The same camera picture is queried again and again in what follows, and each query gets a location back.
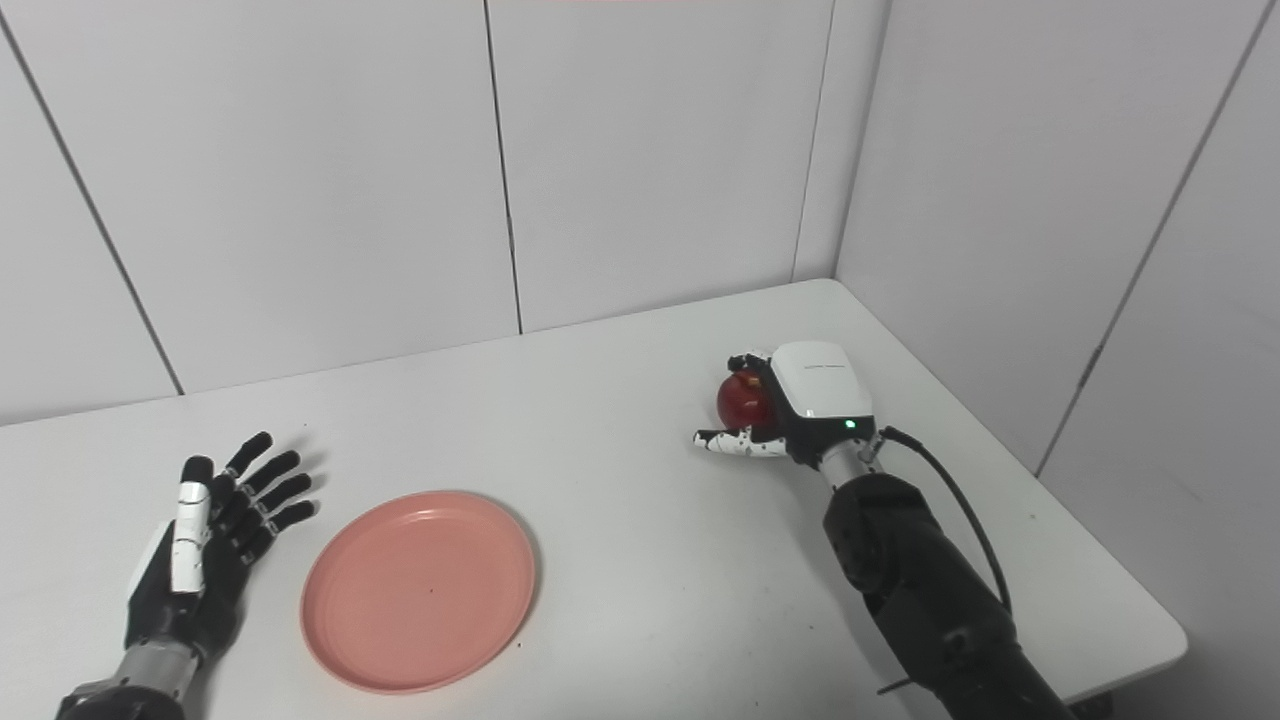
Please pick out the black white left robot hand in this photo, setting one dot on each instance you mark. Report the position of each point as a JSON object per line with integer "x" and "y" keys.
{"x": 190, "y": 580}

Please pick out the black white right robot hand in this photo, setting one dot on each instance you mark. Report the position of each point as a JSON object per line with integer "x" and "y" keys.
{"x": 820, "y": 395}

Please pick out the red apple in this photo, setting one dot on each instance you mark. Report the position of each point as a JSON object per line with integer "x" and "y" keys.
{"x": 745, "y": 402}

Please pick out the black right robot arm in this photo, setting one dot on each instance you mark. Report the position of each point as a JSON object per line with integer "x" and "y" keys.
{"x": 930, "y": 590}

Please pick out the pink round plate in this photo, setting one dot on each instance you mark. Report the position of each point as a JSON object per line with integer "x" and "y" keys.
{"x": 420, "y": 590}

